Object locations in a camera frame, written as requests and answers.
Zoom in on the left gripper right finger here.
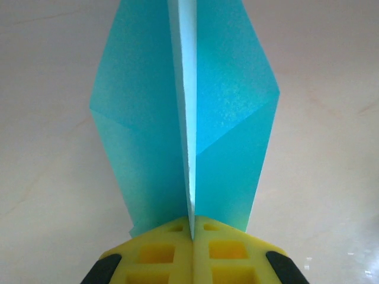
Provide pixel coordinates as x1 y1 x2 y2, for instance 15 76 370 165
192 215 310 284

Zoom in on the light blue paper sheet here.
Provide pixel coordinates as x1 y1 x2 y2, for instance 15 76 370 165
88 0 281 241

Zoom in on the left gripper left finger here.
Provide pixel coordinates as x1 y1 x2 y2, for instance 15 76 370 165
79 215 194 284

